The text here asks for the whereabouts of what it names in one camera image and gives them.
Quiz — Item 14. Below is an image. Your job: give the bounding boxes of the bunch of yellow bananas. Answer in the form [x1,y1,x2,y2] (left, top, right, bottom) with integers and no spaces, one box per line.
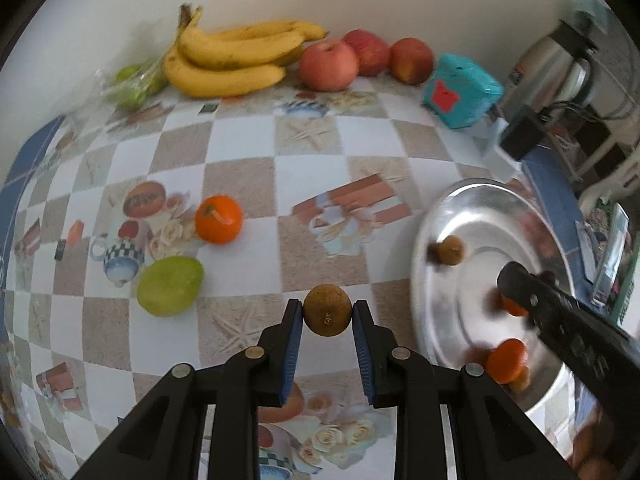
[164,4,330,99]

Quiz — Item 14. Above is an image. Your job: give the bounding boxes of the white plastic chair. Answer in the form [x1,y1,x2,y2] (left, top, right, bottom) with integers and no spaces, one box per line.
[580,150,640,211]

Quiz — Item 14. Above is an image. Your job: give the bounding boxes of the checkered printed tablecloth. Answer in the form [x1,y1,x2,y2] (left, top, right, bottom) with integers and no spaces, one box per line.
[0,75,601,480]

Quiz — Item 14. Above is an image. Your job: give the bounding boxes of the green mango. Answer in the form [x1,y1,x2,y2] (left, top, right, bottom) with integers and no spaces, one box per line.
[136,256,205,318]

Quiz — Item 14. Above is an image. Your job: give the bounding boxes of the dark brown round fruit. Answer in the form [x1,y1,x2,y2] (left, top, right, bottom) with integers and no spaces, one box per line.
[429,235,465,267]

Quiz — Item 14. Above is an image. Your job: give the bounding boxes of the person's right hand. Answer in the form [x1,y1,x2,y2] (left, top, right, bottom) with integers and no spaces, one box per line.
[574,409,634,480]

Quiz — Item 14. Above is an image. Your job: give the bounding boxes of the olive brown round fruit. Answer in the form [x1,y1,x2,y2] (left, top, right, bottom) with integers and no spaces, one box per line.
[304,284,352,337]

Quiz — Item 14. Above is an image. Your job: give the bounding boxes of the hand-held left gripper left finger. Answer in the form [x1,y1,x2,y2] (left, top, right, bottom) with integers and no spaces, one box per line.
[72,298,305,480]

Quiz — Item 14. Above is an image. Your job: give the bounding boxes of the green fruit in plastic bag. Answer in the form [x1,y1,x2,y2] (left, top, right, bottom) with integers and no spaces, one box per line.
[97,62,168,112]

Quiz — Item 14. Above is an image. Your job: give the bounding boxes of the teal box with red label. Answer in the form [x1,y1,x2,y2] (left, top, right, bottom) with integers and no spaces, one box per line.
[422,52,505,131]

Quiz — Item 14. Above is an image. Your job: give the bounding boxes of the clear plastic container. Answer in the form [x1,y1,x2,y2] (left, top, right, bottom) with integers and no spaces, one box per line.
[592,202,631,306]

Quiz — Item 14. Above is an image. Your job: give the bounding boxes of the orange tangerine with stem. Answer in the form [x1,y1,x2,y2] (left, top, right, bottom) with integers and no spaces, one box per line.
[194,195,244,245]

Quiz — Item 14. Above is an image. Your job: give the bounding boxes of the steel kettle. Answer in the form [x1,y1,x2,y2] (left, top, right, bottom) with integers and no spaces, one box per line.
[500,20,598,121]

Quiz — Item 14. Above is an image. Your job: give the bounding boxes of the round steel plate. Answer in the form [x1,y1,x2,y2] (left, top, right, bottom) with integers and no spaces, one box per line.
[409,177,576,411]

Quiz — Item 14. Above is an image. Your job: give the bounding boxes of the pale red apple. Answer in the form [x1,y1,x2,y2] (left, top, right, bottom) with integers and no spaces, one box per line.
[299,40,360,92]

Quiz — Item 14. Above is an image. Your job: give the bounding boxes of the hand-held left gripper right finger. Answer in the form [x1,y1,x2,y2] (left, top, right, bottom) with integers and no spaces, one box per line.
[351,299,578,480]

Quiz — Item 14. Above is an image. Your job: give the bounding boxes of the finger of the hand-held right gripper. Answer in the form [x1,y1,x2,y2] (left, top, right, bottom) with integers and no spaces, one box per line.
[497,261,602,362]

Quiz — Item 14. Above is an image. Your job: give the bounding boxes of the black power adapter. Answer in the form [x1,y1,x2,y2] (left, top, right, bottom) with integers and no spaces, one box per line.
[500,105,546,161]

